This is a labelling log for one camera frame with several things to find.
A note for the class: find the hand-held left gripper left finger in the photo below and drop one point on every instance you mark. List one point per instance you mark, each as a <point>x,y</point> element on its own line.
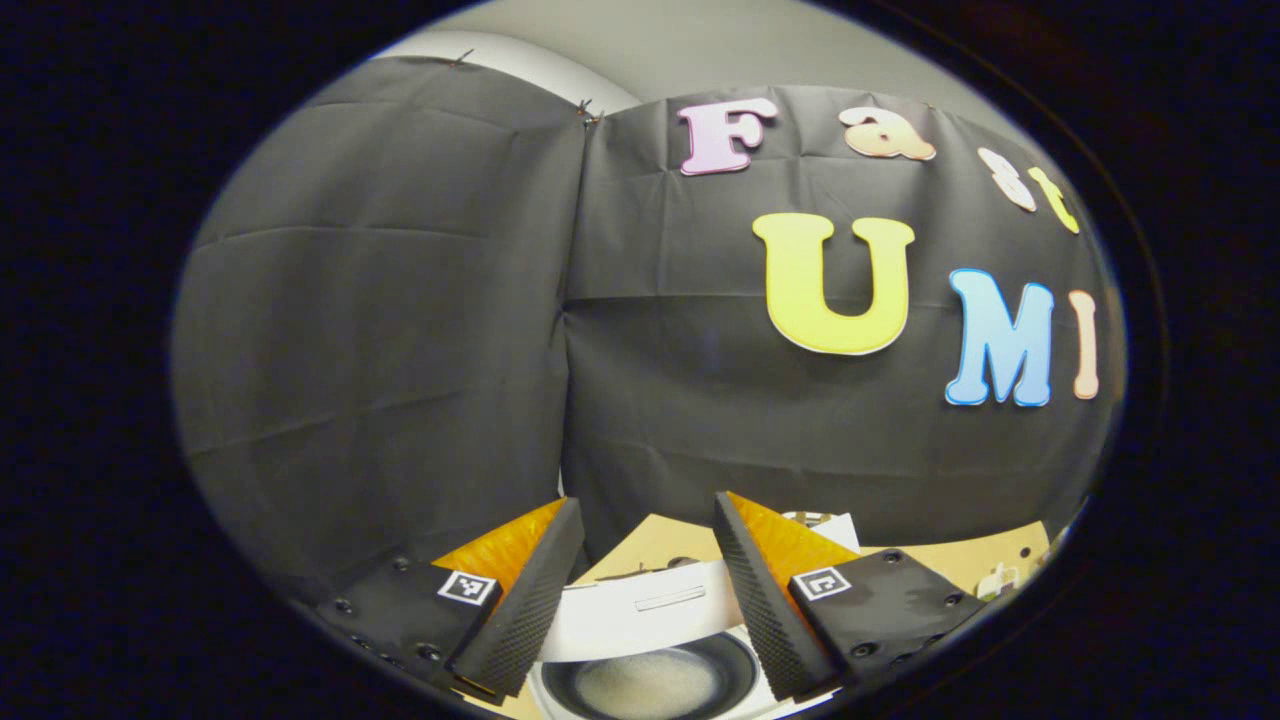
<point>535,615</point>

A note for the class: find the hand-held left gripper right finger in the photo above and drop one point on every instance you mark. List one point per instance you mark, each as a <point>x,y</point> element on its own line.
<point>760,610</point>

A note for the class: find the white rice cooker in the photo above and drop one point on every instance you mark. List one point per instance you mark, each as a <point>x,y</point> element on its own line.
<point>620,625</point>

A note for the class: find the thin white rice layer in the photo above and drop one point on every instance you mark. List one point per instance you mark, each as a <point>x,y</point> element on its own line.
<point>650,685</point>

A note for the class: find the white divided dish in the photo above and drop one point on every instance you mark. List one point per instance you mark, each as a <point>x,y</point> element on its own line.
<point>995,585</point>

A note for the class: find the black backdrop cloth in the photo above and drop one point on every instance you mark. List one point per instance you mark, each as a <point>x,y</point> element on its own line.
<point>400,330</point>

